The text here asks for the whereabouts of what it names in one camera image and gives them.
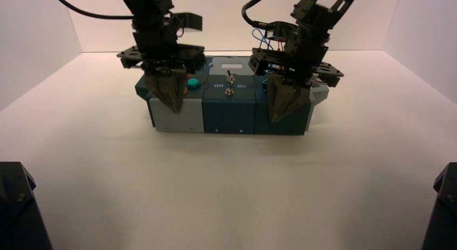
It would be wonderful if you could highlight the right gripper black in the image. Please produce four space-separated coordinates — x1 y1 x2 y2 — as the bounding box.
249 30 345 124

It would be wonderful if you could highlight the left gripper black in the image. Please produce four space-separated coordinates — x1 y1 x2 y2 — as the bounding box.
116 31 207 114

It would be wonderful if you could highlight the blue grey task board box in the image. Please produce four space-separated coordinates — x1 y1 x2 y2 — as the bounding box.
134 55 330 136

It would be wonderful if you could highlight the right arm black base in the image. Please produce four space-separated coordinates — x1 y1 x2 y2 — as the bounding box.
420 162 457 250

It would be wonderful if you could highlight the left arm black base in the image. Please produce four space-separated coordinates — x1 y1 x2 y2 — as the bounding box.
0 161 54 250

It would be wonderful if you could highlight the metal toggle switch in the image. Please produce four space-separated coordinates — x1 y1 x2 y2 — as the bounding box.
224 70 235 98

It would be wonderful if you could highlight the blue banana plug cable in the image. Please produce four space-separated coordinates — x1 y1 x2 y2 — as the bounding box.
251 28 275 51

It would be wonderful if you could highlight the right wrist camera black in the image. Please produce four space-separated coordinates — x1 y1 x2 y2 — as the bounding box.
265 20 299 43

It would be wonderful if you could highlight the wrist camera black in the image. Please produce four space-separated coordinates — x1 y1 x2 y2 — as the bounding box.
174 12 204 31
265 20 299 43

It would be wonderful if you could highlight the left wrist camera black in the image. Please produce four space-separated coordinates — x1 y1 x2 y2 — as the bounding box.
174 12 204 31

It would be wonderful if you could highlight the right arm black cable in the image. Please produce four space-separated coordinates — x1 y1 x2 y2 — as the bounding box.
241 0 274 30

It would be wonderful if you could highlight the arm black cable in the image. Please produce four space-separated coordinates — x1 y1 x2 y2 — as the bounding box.
241 0 274 30
49 0 136 21

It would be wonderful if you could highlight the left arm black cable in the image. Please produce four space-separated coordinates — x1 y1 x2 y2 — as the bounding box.
49 0 136 21

